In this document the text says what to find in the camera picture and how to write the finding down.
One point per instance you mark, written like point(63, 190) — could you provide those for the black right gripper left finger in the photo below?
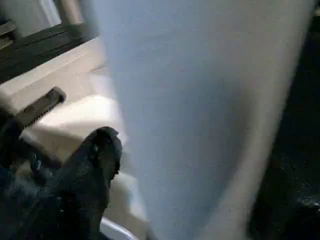
point(82, 187)

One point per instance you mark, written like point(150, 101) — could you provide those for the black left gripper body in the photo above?
point(42, 102)

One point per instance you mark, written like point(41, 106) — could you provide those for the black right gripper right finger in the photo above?
point(287, 222)

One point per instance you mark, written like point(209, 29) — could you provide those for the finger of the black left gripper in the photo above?
point(17, 190)

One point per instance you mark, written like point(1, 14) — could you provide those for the white plastic table top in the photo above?
point(75, 112)

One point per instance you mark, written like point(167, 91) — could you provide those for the white plastic table leg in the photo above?
point(187, 100)

